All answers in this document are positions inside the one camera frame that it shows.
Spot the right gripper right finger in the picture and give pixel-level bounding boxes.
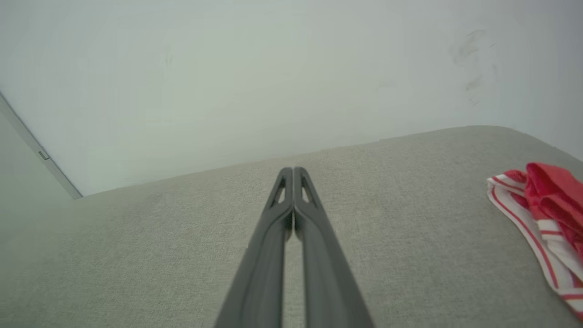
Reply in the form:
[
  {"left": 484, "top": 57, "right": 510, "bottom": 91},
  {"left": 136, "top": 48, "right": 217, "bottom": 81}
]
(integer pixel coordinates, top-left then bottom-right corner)
[{"left": 294, "top": 166, "right": 375, "bottom": 328}]

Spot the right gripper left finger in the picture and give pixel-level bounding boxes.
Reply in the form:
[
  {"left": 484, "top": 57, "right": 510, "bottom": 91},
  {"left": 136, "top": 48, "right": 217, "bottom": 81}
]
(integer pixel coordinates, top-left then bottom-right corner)
[{"left": 214, "top": 167, "right": 295, "bottom": 328}]

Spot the red and white jersey garment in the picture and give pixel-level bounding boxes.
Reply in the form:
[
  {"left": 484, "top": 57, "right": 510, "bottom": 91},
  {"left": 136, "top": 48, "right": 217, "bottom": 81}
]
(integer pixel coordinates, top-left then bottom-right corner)
[{"left": 486, "top": 162, "right": 583, "bottom": 322}]

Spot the grey fabric sofa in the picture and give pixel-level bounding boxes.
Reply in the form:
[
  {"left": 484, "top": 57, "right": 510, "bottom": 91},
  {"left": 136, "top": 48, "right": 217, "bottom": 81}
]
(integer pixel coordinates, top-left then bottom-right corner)
[{"left": 0, "top": 125, "right": 583, "bottom": 328}]

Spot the grey wall trim strip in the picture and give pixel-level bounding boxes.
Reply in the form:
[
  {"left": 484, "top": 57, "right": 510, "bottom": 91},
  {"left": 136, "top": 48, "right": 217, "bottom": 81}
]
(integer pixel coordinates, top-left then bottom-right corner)
[{"left": 0, "top": 91, "right": 83, "bottom": 200}]

